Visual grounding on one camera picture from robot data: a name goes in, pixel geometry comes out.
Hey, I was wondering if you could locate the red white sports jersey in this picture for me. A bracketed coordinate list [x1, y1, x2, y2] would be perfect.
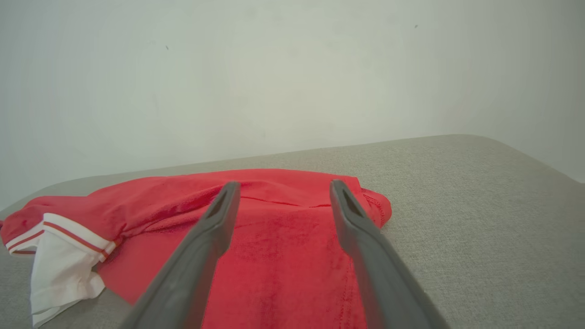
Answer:
[0, 168, 393, 329]

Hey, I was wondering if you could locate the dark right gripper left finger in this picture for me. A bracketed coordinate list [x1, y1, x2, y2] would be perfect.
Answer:
[121, 181, 241, 329]

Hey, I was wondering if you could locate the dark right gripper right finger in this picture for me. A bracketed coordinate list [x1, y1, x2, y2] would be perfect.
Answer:
[330, 180, 451, 329]

